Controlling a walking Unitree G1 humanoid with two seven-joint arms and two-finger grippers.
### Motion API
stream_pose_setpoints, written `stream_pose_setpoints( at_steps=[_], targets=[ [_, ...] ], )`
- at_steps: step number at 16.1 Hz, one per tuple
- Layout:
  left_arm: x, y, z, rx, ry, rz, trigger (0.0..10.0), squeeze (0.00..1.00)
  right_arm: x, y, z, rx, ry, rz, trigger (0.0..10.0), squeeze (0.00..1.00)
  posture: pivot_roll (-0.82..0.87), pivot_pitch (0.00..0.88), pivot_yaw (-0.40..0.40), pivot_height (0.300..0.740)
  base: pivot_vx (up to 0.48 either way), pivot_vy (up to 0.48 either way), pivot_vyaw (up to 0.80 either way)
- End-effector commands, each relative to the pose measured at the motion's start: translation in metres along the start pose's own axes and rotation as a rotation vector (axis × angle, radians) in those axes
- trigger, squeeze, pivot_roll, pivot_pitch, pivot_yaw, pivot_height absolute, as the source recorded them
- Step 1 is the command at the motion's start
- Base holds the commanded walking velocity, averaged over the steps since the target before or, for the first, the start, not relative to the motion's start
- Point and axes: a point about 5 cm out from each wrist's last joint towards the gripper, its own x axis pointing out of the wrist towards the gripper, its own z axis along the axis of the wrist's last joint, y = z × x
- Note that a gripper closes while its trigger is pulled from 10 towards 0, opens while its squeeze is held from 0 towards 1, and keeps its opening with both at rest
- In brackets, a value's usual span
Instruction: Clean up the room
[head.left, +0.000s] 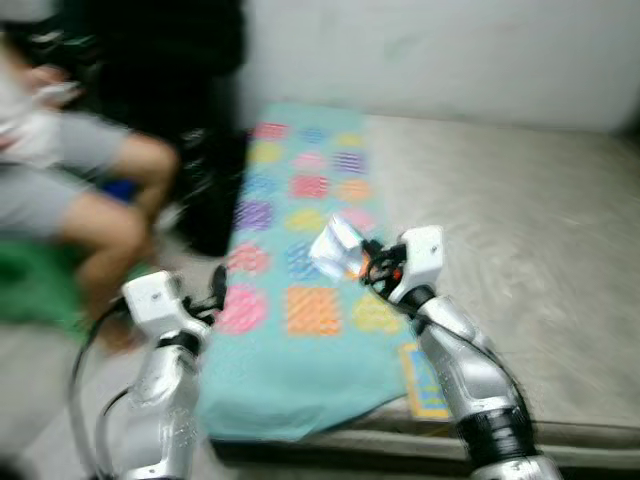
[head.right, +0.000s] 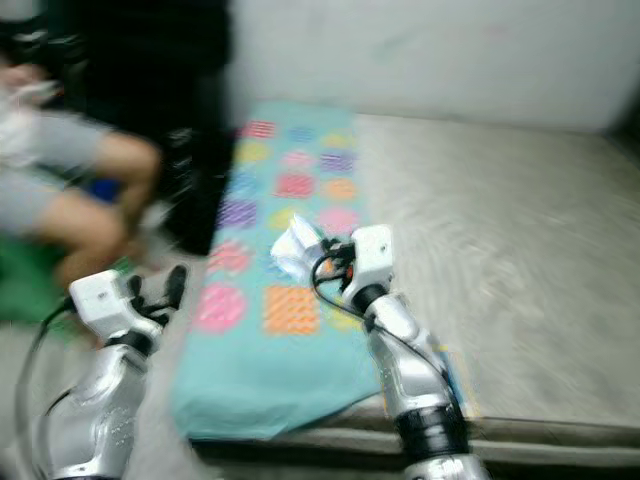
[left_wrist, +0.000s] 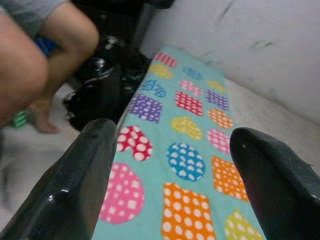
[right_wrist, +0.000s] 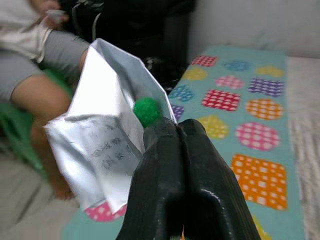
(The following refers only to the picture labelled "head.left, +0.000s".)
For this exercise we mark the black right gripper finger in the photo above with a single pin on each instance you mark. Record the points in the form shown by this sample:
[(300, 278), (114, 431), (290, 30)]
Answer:
[(366, 270)]

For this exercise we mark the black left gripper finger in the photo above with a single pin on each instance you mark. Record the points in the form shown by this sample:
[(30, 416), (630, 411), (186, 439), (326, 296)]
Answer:
[(218, 290)]

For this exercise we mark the small white packet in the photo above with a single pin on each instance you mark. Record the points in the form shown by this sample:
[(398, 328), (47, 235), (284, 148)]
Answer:
[(335, 248)]

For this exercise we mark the yellow blue children's book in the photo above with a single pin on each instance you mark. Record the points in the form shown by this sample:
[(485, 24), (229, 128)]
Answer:
[(420, 385)]

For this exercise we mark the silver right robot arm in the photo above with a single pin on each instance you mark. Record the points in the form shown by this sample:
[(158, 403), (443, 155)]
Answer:
[(470, 380)]

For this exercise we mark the teal blanket colourful patches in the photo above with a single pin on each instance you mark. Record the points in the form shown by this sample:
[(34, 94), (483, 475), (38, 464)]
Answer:
[(300, 370)]

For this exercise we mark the person in grey shorts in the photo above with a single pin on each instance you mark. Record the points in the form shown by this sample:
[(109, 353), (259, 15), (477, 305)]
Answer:
[(100, 230)]

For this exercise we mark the white quilted mattress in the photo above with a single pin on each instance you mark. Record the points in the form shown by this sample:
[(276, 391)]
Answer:
[(540, 260)]

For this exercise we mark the green mat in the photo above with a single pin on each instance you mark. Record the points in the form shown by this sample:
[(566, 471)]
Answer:
[(35, 285)]

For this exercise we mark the grey striped bed base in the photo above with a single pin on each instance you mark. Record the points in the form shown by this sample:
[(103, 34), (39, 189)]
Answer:
[(560, 440)]

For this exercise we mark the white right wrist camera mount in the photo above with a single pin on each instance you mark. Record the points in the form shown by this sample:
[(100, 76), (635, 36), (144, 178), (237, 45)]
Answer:
[(422, 255)]

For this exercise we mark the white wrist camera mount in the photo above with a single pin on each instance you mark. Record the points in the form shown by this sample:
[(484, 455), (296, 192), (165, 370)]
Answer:
[(422, 255), (152, 300)]

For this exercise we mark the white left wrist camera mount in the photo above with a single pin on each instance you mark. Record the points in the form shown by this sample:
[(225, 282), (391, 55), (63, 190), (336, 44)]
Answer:
[(152, 300)]

